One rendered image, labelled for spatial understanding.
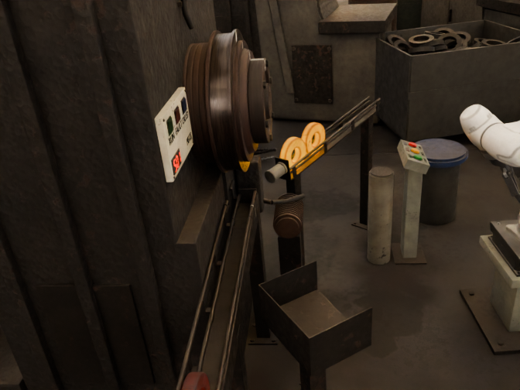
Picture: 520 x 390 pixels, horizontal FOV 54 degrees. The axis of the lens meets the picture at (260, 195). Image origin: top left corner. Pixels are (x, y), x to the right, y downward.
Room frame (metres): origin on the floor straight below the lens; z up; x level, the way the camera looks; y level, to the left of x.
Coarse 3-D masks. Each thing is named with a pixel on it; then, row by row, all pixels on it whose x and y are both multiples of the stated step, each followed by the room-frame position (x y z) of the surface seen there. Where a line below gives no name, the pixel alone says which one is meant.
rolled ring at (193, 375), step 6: (192, 372) 0.85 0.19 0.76; (198, 372) 0.85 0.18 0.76; (186, 378) 0.82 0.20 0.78; (192, 378) 0.82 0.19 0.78; (198, 378) 0.81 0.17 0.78; (204, 378) 0.85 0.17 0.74; (186, 384) 0.80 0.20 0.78; (192, 384) 0.80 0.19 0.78; (198, 384) 0.80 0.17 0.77; (204, 384) 0.84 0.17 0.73
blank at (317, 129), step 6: (306, 126) 2.22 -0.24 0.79; (312, 126) 2.21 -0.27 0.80; (318, 126) 2.24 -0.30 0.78; (306, 132) 2.19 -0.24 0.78; (312, 132) 2.20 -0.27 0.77; (318, 132) 2.24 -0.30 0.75; (324, 132) 2.27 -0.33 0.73; (306, 138) 2.17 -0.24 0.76; (312, 138) 2.20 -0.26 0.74; (318, 138) 2.25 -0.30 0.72; (324, 138) 2.27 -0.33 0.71; (306, 144) 2.17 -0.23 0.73; (312, 144) 2.25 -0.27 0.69; (318, 144) 2.24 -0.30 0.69; (306, 150) 2.17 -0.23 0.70
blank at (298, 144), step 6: (294, 138) 2.12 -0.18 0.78; (288, 144) 2.08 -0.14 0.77; (294, 144) 2.10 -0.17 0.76; (300, 144) 2.13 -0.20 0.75; (282, 150) 2.07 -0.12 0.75; (288, 150) 2.07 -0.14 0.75; (300, 150) 2.13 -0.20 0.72; (282, 156) 2.06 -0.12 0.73; (288, 156) 2.07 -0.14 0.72; (294, 156) 2.14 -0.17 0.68; (300, 156) 2.13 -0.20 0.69; (294, 162) 2.10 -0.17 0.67; (300, 162) 2.13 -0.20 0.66
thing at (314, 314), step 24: (312, 264) 1.28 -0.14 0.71; (264, 288) 1.20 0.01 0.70; (288, 288) 1.24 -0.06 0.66; (312, 288) 1.28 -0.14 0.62; (264, 312) 1.18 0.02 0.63; (288, 312) 1.20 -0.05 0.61; (312, 312) 1.19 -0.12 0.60; (336, 312) 1.18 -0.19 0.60; (288, 336) 1.06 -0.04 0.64; (312, 336) 0.97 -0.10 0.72; (336, 336) 1.00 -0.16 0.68; (360, 336) 1.04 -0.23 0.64; (312, 360) 0.97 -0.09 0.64; (336, 360) 1.00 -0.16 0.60; (312, 384) 1.11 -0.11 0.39
